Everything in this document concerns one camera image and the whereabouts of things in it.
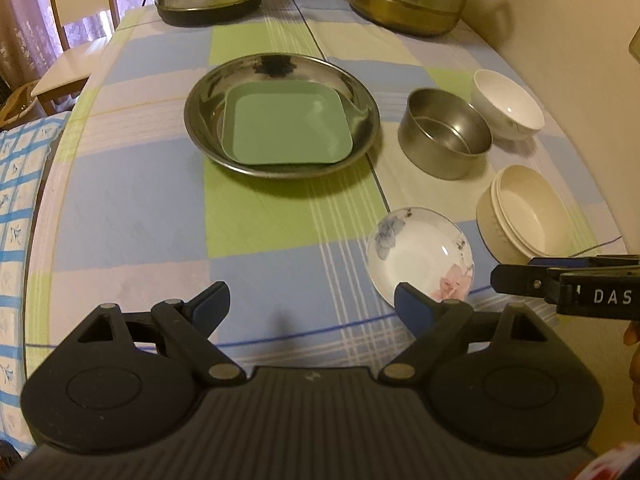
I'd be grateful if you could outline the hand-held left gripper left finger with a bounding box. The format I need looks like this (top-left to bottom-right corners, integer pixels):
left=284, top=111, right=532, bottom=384
left=75, top=281, right=247, bottom=387

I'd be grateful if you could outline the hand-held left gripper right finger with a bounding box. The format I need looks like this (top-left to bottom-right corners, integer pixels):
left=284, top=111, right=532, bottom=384
left=377, top=281, right=556, bottom=386

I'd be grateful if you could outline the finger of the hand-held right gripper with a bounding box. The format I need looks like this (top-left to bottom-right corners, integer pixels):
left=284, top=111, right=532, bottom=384
left=529, top=255, right=640, bottom=271
left=491, top=265, right=558, bottom=303

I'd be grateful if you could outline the small floral white plate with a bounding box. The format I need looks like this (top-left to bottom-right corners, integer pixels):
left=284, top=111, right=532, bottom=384
left=365, top=206, right=475, bottom=307

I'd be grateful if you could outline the cream ribbed bowl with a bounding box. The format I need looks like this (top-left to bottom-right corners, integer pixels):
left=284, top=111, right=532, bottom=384
left=475, top=164, right=572, bottom=264

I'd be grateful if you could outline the stainless steel bowl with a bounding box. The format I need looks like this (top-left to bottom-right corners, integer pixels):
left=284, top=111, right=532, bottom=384
left=398, top=87, right=493, bottom=181

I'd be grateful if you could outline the white ceramic bowl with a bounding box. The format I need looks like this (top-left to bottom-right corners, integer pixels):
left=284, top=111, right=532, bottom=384
left=470, top=69, right=546, bottom=142

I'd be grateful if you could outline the green square plate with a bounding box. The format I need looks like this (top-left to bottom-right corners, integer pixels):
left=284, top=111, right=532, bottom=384
left=220, top=81, right=356, bottom=166

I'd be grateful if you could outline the round stainless steel plate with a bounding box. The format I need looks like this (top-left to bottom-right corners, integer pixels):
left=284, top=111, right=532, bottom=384
left=183, top=52, right=382, bottom=181

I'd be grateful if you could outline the person's right hand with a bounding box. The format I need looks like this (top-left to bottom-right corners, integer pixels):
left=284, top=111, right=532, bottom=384
left=623, top=320, right=640, bottom=426

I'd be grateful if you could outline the checkered tablecloth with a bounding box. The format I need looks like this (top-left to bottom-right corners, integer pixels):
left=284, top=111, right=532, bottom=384
left=22, top=0, right=631, bottom=461

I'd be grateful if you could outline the red white patterned clothing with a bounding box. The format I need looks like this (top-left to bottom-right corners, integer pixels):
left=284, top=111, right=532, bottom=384
left=575, top=442, right=640, bottom=480

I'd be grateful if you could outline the blue checkered cloth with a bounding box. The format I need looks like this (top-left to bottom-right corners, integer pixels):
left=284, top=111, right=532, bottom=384
left=0, top=112, right=71, bottom=441

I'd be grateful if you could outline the white wooden chair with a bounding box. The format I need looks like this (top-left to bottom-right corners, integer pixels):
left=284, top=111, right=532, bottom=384
left=30, top=0, right=123, bottom=116

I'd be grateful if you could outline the pink curtain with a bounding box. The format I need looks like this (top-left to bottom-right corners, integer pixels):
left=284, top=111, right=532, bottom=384
left=0, top=0, right=156, bottom=86

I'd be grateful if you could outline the thin dark cable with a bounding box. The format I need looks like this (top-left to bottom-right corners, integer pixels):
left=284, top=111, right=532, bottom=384
left=570, top=237, right=627, bottom=257

